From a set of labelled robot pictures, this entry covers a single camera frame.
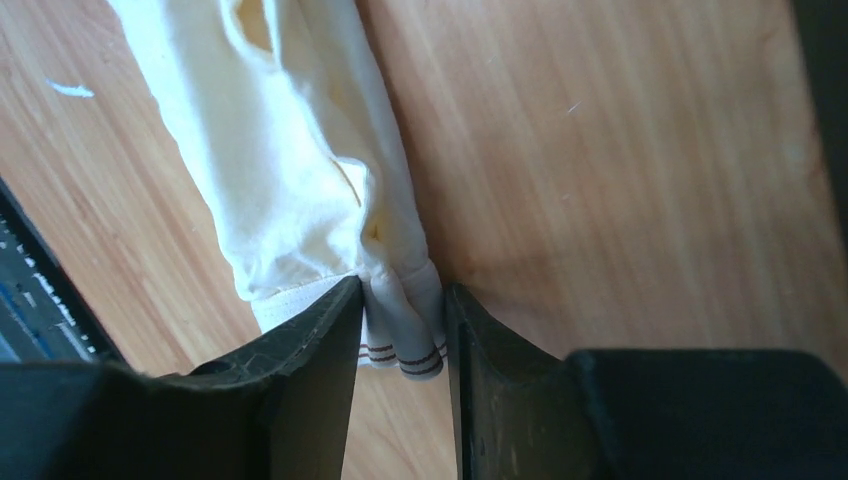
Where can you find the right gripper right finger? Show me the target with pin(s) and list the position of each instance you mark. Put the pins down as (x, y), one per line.
(521, 413)

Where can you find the beige underwear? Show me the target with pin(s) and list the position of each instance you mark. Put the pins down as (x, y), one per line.
(282, 119)

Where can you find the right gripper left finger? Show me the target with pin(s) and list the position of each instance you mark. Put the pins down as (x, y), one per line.
(276, 408)

